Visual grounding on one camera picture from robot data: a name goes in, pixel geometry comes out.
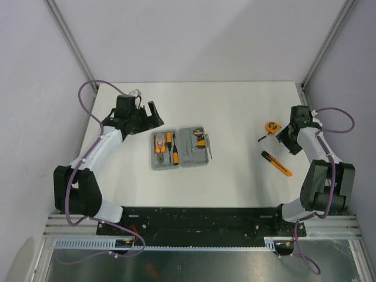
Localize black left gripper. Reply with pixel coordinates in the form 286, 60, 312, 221
129, 102, 163, 135

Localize orange handle thick screwdriver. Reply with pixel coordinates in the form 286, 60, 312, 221
166, 132, 172, 163

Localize orange handle pliers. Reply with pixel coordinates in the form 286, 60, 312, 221
154, 133, 166, 164

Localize grey plastic tool case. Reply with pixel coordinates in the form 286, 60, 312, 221
151, 126, 211, 170

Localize orange handle slim screwdriver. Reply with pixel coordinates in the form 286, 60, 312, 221
173, 134, 179, 166

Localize orange black utility knife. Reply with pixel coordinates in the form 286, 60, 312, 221
261, 150, 293, 177

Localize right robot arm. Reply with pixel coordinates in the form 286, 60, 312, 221
271, 105, 355, 236

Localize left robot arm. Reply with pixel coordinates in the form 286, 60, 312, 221
53, 94, 164, 235

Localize orange tape measure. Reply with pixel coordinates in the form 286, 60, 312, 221
258, 121, 281, 142

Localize orange hex key holder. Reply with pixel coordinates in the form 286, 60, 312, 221
196, 136, 206, 149

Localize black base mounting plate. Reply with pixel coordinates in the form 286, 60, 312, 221
60, 207, 346, 239

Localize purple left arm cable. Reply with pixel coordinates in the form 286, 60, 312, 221
55, 80, 147, 265

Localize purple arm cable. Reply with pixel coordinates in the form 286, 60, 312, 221
293, 107, 355, 276
55, 80, 147, 265

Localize aluminium frame rail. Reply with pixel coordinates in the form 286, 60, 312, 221
42, 0, 99, 92

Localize grey slotted cable duct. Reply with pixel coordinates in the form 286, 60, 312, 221
53, 238, 276, 251

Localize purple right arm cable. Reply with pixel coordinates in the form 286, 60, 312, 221
293, 107, 355, 276

